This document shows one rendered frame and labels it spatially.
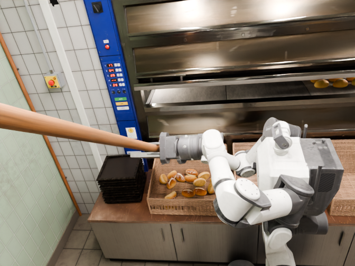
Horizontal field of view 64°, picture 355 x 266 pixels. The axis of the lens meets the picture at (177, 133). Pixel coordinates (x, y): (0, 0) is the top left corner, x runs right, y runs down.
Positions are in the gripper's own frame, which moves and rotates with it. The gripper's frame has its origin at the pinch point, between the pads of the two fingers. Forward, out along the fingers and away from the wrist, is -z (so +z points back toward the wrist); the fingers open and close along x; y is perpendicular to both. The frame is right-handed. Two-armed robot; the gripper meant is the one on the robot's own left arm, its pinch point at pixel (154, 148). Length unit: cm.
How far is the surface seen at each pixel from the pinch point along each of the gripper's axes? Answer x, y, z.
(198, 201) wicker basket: 31, 85, -3
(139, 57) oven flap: -66, 66, -36
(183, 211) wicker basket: 39, 91, -15
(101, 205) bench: 36, 91, -80
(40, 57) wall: -70, 51, -104
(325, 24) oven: -73, 74, 79
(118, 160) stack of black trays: 2, 94, -68
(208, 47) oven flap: -69, 71, 10
